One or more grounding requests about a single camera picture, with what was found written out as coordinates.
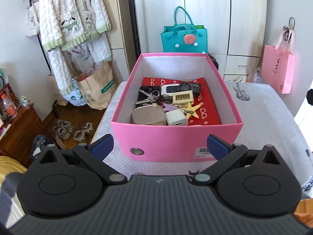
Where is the pink storage box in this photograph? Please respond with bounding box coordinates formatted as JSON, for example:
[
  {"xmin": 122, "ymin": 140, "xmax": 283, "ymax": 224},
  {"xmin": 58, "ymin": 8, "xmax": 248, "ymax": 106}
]
[{"xmin": 111, "ymin": 52, "xmax": 243, "ymax": 162}]

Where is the beige round compact device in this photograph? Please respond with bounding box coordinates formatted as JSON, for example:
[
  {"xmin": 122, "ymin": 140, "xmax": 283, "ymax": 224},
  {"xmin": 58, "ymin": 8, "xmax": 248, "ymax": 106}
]
[{"xmin": 132, "ymin": 105, "xmax": 167, "ymax": 126}]

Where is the cream hair claw clip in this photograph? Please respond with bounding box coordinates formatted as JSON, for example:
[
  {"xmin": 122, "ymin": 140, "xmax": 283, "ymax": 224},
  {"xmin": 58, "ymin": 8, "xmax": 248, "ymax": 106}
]
[{"xmin": 172, "ymin": 90, "xmax": 194, "ymax": 107}]

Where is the beige slipper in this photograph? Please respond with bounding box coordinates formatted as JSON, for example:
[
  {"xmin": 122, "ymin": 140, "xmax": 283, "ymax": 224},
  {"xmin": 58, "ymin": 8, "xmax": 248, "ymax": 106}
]
[{"xmin": 73, "ymin": 122, "xmax": 95, "ymax": 144}]

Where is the grey sneaker right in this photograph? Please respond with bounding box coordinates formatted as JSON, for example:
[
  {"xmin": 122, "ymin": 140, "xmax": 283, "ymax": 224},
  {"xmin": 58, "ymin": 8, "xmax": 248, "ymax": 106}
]
[{"xmin": 52, "ymin": 126, "xmax": 71, "ymax": 141}]

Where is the grey sneaker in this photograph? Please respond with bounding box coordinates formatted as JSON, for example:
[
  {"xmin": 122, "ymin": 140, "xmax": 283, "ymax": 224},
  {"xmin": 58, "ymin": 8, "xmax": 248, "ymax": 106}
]
[
  {"xmin": 52, "ymin": 126, "xmax": 71, "ymax": 141},
  {"xmin": 57, "ymin": 119, "xmax": 74, "ymax": 133}
]

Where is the grey sneaker left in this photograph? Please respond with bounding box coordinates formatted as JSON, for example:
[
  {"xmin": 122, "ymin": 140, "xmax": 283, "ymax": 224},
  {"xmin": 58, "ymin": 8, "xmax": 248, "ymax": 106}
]
[{"xmin": 57, "ymin": 119, "xmax": 74, "ymax": 133}]

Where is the red patterned cloth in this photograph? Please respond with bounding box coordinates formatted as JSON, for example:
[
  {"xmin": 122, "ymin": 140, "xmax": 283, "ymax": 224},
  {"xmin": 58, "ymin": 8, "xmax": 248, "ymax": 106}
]
[{"xmin": 142, "ymin": 78, "xmax": 221, "ymax": 126}]

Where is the yellow starfish hair clip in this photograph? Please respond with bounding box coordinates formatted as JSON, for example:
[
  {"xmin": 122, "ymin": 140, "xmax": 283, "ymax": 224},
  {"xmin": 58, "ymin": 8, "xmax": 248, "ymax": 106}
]
[{"xmin": 180, "ymin": 102, "xmax": 201, "ymax": 119}]

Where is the white usb charger cube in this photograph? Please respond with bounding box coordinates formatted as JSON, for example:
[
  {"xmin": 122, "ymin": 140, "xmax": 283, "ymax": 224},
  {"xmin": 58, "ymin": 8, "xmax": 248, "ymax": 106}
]
[{"xmin": 165, "ymin": 109, "xmax": 188, "ymax": 126}]

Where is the brown paper bag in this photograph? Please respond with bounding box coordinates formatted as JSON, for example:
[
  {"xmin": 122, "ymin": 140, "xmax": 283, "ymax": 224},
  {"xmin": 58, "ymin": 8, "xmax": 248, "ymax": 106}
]
[{"xmin": 76, "ymin": 62, "xmax": 117, "ymax": 110}]

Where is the wooden bedside cabinet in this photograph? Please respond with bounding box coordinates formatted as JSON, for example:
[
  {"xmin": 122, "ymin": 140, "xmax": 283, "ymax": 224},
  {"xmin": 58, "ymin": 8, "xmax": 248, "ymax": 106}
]
[{"xmin": 1, "ymin": 103, "xmax": 52, "ymax": 167}]

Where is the black remote control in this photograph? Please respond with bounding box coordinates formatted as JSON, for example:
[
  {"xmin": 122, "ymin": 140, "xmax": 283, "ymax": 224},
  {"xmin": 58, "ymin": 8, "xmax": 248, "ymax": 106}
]
[{"xmin": 178, "ymin": 82, "xmax": 201, "ymax": 95}]

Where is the purple starfish hair clip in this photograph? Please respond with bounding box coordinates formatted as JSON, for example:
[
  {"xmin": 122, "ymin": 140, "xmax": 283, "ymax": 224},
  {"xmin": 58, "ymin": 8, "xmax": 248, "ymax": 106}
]
[{"xmin": 162, "ymin": 103, "xmax": 179, "ymax": 113}]

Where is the black battery charger case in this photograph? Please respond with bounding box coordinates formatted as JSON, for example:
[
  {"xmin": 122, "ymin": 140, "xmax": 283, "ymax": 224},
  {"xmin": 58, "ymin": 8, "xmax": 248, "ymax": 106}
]
[{"xmin": 135, "ymin": 85, "xmax": 161, "ymax": 108}]

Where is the white pocket wifi router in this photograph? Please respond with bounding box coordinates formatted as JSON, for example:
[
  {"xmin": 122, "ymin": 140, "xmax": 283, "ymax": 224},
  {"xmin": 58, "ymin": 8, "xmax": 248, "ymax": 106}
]
[{"xmin": 161, "ymin": 84, "xmax": 179, "ymax": 96}]

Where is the pink paper gift bag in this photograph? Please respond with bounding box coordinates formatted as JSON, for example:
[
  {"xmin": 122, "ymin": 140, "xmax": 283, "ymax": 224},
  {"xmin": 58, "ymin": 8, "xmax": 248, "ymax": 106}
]
[{"xmin": 261, "ymin": 27, "xmax": 295, "ymax": 94}]

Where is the teal felt tote bag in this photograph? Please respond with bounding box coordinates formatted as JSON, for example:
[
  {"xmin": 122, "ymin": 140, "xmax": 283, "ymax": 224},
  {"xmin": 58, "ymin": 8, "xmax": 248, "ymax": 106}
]
[{"xmin": 161, "ymin": 6, "xmax": 209, "ymax": 54}]

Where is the white green hanging pajamas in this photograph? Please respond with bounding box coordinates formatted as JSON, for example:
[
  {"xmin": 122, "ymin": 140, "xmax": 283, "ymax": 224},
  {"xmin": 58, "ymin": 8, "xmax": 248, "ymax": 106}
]
[{"xmin": 39, "ymin": 0, "xmax": 112, "ymax": 96}]

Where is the white tote bag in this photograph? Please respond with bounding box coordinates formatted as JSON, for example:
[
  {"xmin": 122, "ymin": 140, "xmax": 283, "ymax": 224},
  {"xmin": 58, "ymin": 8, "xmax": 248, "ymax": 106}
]
[{"xmin": 25, "ymin": 2, "xmax": 40, "ymax": 37}]

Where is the black coat rack pole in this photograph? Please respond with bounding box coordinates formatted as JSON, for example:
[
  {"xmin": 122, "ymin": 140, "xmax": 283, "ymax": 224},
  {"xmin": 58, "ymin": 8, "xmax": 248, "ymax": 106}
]
[{"xmin": 128, "ymin": 0, "xmax": 141, "ymax": 58}]

